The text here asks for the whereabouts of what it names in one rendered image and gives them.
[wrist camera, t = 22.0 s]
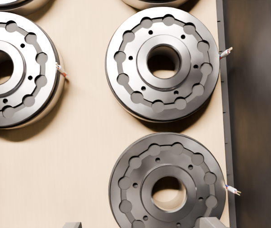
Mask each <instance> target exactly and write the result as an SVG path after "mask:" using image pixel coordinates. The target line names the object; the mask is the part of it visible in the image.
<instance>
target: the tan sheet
mask: <svg viewBox="0 0 271 228"><path fill-rule="evenodd" d="M176 9H180V10H183V11H186V12H188V13H190V14H191V15H193V16H195V17H196V18H197V19H199V20H200V21H201V22H202V23H203V24H204V25H205V26H206V27H207V28H208V30H209V31H210V33H211V34H212V36H213V38H214V40H215V42H216V45H217V48H218V49H219V44H218V29H217V14H216V0H189V1H187V2H186V3H184V4H183V5H181V6H179V7H177V8H176ZM140 11H141V10H139V9H136V8H133V7H131V6H129V5H128V4H126V3H125V2H123V1H122V0H49V1H48V2H47V3H46V4H45V5H44V6H43V7H42V8H41V9H39V10H38V11H36V12H34V13H32V14H30V15H27V16H24V17H26V18H28V19H30V20H32V21H33V22H35V23H36V24H38V25H39V26H40V27H41V28H42V29H43V30H44V31H45V32H46V33H47V34H48V35H49V37H50V38H51V39H52V41H53V42H54V43H55V45H56V46H57V47H58V49H59V51H60V53H61V56H62V59H63V62H64V67H65V72H66V73H67V74H68V75H66V76H65V82H64V87H63V91H62V94H61V96H60V98H59V100H58V102H57V104H56V105H55V106H54V108H53V109H52V110H51V111H50V112H49V113H48V114H47V115H46V116H45V117H44V118H42V119H41V120H39V121H38V122H36V123H34V124H32V125H29V126H27V127H23V128H17V129H0V228H62V227H63V226H64V224H65V223H67V222H81V223H82V228H120V227H119V226H118V224H117V223H116V221H115V219H114V217H113V214H112V212H111V209H110V205H109V200H108V183H109V178H110V174H111V172H112V168H113V166H114V164H115V162H116V160H117V158H118V157H119V155H120V154H121V152H122V151H123V150H124V149H125V148H126V147H127V146H128V145H129V144H131V143H132V142H133V141H135V140H136V139H138V138H140V137H142V136H145V135H147V134H151V133H157V132H173V133H180V134H184V135H187V136H189V137H191V138H193V139H195V140H197V141H199V142H200V143H202V144H203V145H204V146H205V147H206V148H207V149H209V151H210V152H211V153H212V154H213V155H214V157H215V158H216V160H217V162H218V163H219V165H220V168H221V170H222V172H223V176H224V180H225V184H226V185H227V176H226V161H225V146H224V125H223V110H222V95H221V80H220V72H219V78H218V81H217V84H216V87H215V89H214V91H213V93H212V95H211V97H210V98H209V99H208V101H207V102H206V103H205V104H204V105H203V106H202V107H201V108H200V109H199V110H197V111H196V112H195V113H193V114H191V115H189V116H187V117H185V118H183V119H180V120H176V121H172V122H167V123H153V122H148V121H144V120H141V119H139V118H137V117H135V116H133V115H131V114H130V113H128V112H127V111H126V110H124V109H123V108H122V107H121V106H120V105H119V103H118V102H117V101H116V99H115V98H114V96H113V94H112V93H111V90H110V88H109V85H108V82H107V79H106V74H105V55H106V50H107V46H108V44H109V41H110V39H111V37H112V35H113V34H114V32H115V31H116V29H117V28H118V27H119V26H120V25H121V24H122V23H123V22H124V21H125V20H126V19H128V18H129V17H131V16H132V15H134V14H135V13H137V12H140ZM147 64H148V68H149V70H150V71H151V73H152V74H154V75H155V76H156V77H159V78H169V77H172V76H173V75H174V64H173V62H172V61H171V60H170V59H169V58H168V57H167V56H164V55H155V56H152V57H151V58H150V59H149V60H148V61H147ZM12 73H13V62H12V60H7V61H4V62H2V63H1V64H0V84H2V83H4V82H6V81H7V80H8V79H9V78H10V77H11V75H12ZM178 190H179V183H178V180H177V178H176V177H173V176H165V177H162V178H160V179H159V180H157V181H156V183H155V184H154V186H153V189H152V197H153V198H154V199H156V200H157V201H160V202H168V201H171V200H172V199H173V198H175V196H176V195H177V193H178Z"/></svg>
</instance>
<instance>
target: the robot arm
mask: <svg viewBox="0 0 271 228"><path fill-rule="evenodd" d="M62 228H82V223H81V222H67V223H65V224H64V226H63V227H62ZM200 228H230V227H226V226H225V225H224V224H223V223H222V222H221V221H220V220H218V219H217V218H216V217H206V218H200Z"/></svg>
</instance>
